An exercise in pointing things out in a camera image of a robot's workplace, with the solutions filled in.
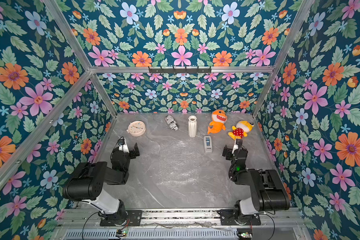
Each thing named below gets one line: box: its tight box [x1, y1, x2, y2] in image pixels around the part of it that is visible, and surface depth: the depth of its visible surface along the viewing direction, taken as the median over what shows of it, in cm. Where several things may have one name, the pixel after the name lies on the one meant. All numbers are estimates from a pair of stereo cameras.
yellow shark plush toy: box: [228, 120, 255, 140], surface depth 104 cm
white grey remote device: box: [204, 135, 213, 153], surface depth 100 cm
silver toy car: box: [165, 115, 179, 131], surface depth 112 cm
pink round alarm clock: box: [126, 120, 146, 137], surface depth 110 cm
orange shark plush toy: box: [207, 109, 228, 135], surface depth 110 cm
